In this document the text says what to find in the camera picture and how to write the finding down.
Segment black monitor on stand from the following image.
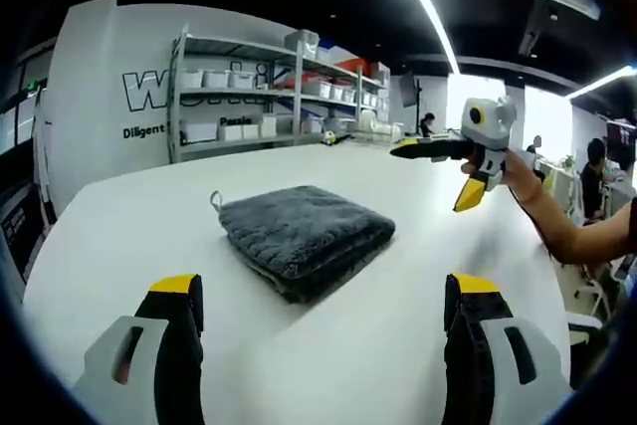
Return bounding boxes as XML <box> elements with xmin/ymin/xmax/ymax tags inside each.
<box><xmin>397</xmin><ymin>70</ymin><xmax>425</xmax><ymax>136</ymax></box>

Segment person's right hand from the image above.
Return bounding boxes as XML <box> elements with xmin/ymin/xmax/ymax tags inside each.
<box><xmin>461</xmin><ymin>148</ymin><xmax>544</xmax><ymax>207</ymax></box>

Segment short ceiling light strip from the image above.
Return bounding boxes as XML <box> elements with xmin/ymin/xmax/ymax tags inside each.
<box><xmin>571</xmin><ymin>65</ymin><xmax>637</xmax><ymax>98</ymax></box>

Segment grey metal shelf rack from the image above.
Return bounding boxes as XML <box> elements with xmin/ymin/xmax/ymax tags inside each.
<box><xmin>168</xmin><ymin>24</ymin><xmax>393</xmax><ymax>163</ymax></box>

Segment rows of white storage boxes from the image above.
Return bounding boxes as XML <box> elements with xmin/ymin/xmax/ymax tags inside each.
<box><xmin>178</xmin><ymin>29</ymin><xmax>392</xmax><ymax>145</ymax></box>

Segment grey towel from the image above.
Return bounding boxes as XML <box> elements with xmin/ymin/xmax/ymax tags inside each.
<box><xmin>209</xmin><ymin>184</ymin><xmax>397</xmax><ymax>306</ymax></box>

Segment white office chair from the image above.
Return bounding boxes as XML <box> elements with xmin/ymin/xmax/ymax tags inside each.
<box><xmin>570</xmin><ymin>245</ymin><xmax>621</xmax><ymax>321</ymax></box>

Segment long ceiling light strip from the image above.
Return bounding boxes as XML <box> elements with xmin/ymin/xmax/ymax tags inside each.
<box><xmin>380</xmin><ymin>0</ymin><xmax>462</xmax><ymax>76</ymax></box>

